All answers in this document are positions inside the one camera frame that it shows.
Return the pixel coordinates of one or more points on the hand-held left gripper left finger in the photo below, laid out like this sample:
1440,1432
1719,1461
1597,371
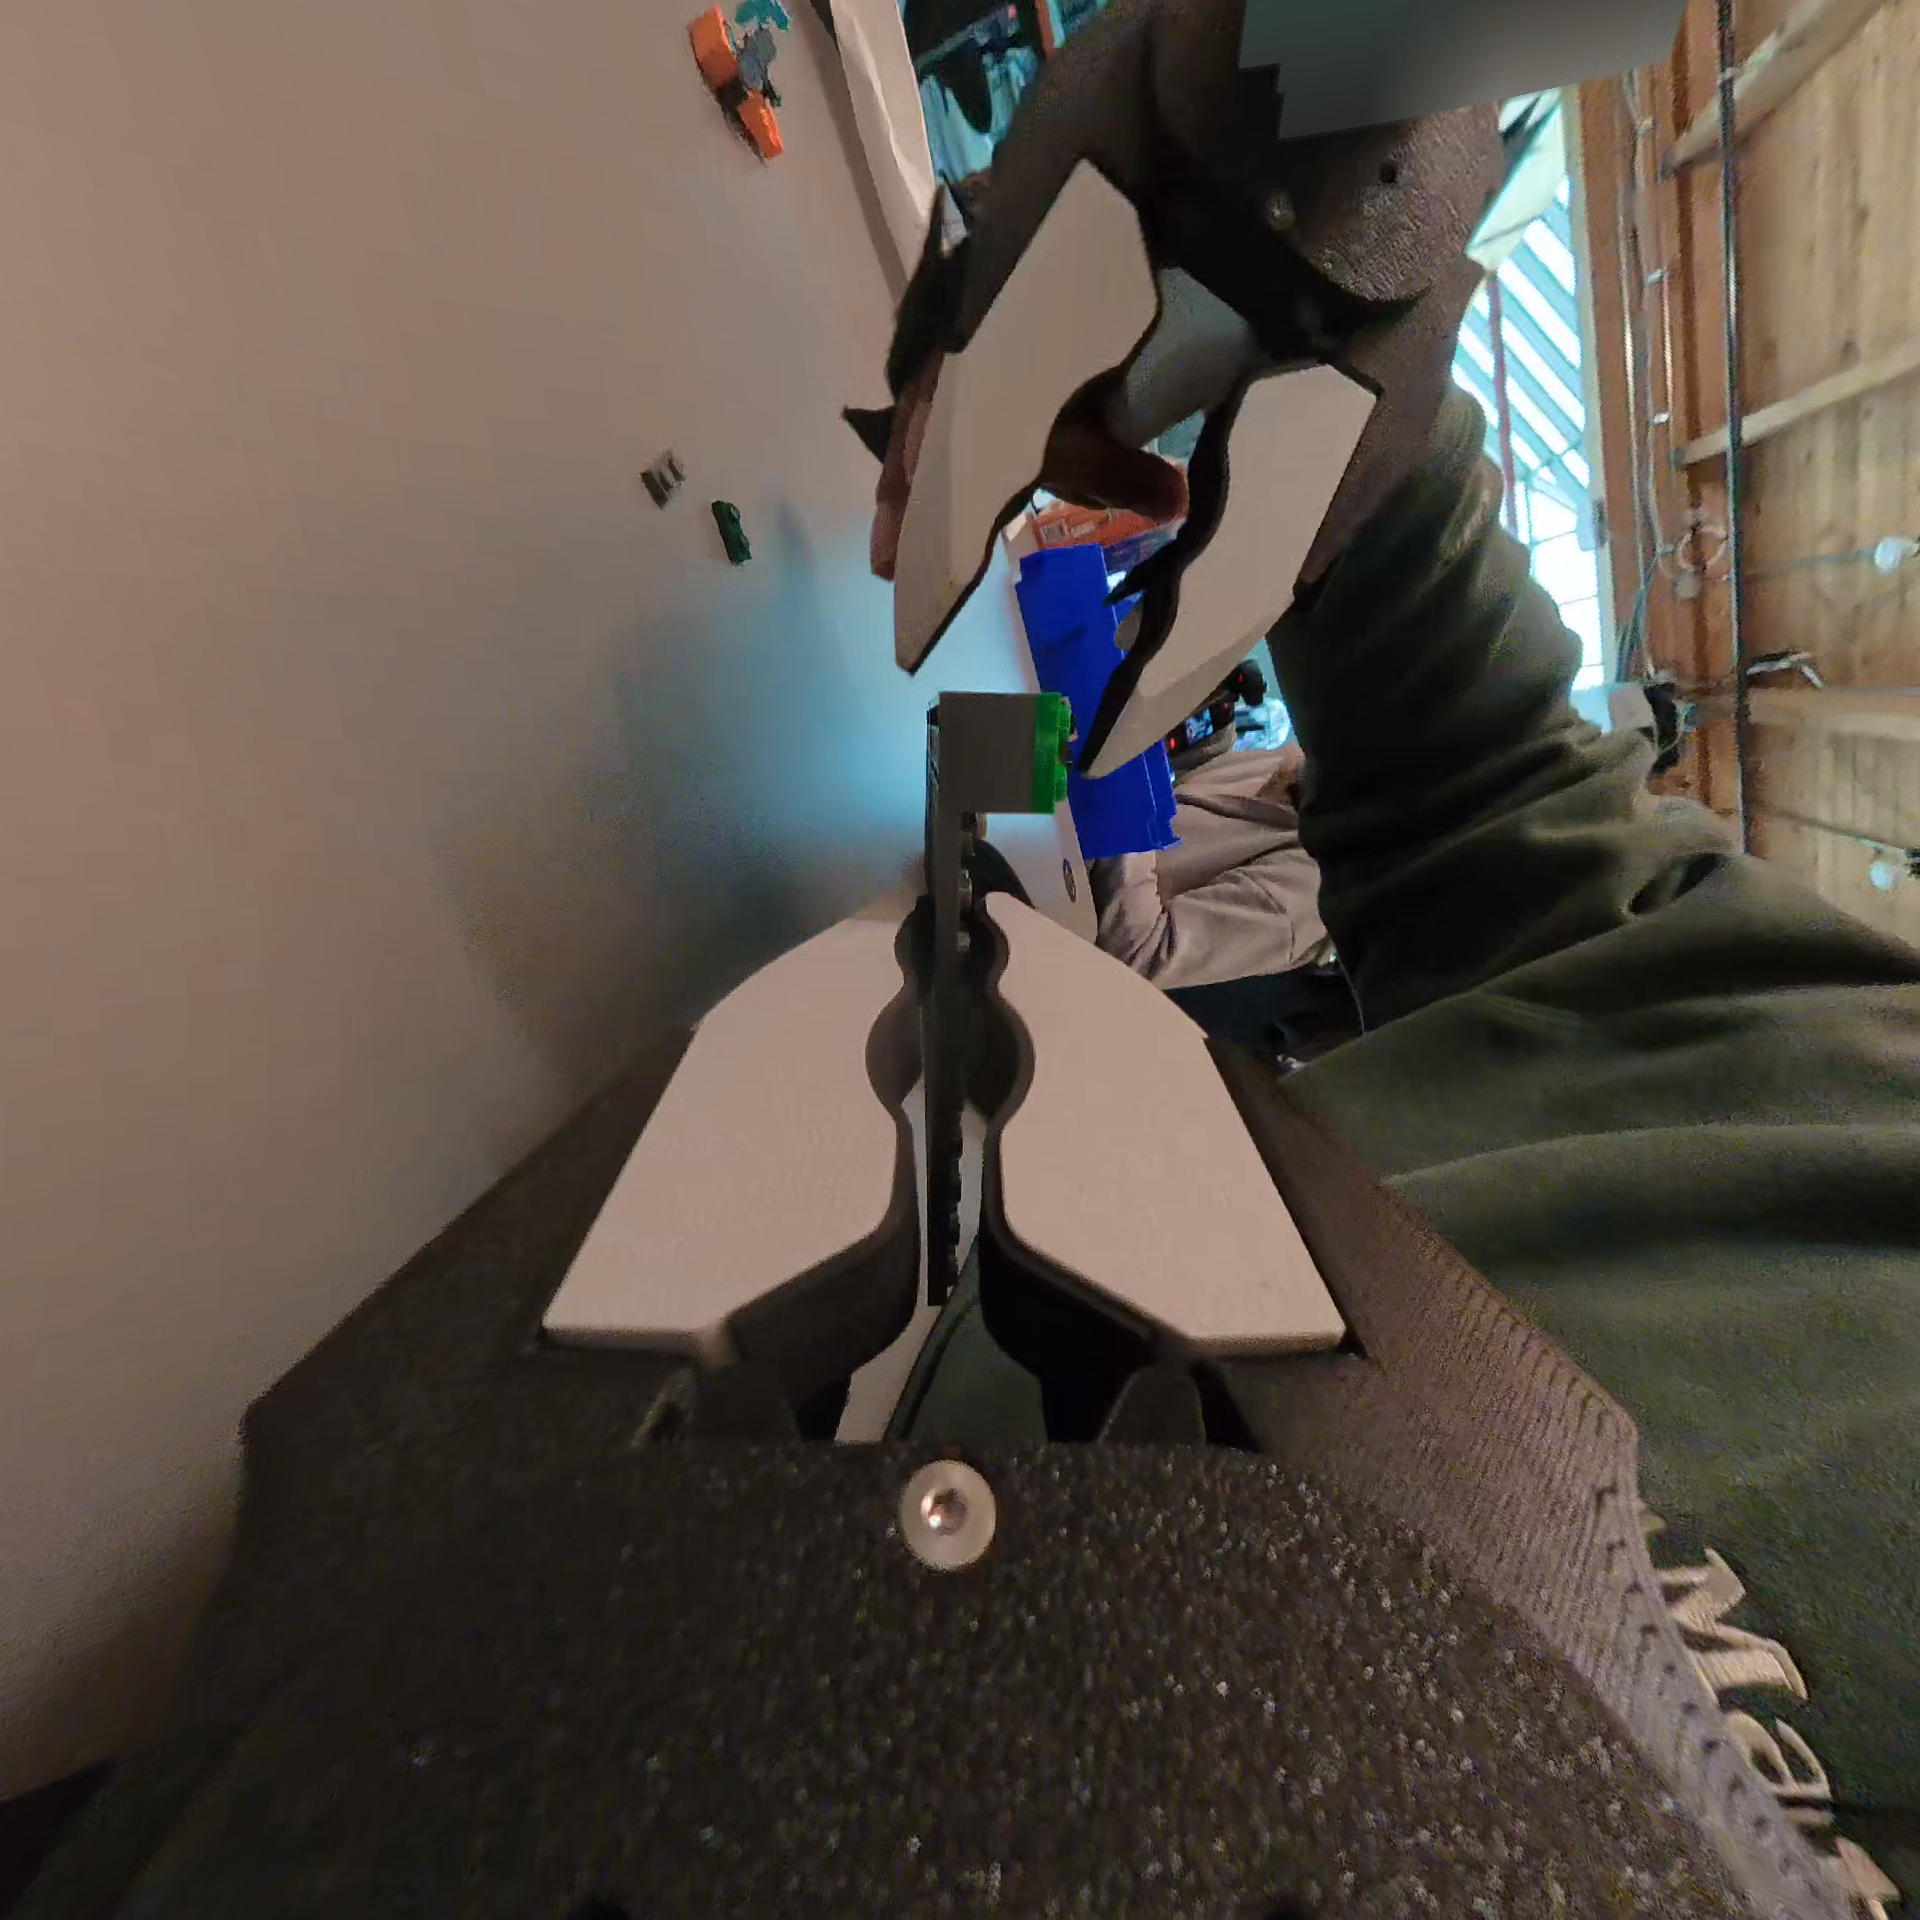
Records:
734,1184

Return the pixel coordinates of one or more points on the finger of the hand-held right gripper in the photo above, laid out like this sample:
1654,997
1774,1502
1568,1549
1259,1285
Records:
1275,524
1037,389

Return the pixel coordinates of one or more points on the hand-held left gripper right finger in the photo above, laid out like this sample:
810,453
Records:
1155,1184

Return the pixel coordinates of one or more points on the tiny green brick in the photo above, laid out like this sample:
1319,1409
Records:
729,533

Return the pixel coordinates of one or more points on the grey baseplate brick build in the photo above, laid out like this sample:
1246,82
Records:
991,750

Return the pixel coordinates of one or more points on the person's right forearm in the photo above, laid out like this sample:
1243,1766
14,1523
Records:
1470,721

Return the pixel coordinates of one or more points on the grey desk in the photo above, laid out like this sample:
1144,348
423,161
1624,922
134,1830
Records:
376,750

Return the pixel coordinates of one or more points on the person's right hand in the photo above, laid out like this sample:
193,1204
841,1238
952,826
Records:
1119,475

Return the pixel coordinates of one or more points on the orange printed packet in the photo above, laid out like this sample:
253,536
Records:
1102,524

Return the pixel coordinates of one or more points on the blue plastic bin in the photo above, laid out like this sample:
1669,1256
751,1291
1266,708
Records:
1072,674

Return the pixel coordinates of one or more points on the grey cloth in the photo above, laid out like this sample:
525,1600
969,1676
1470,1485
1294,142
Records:
1214,884

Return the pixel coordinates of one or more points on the tiny dark grey brick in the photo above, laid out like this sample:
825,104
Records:
662,475

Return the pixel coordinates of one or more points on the orange toy brick figure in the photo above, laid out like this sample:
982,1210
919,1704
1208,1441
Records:
744,76

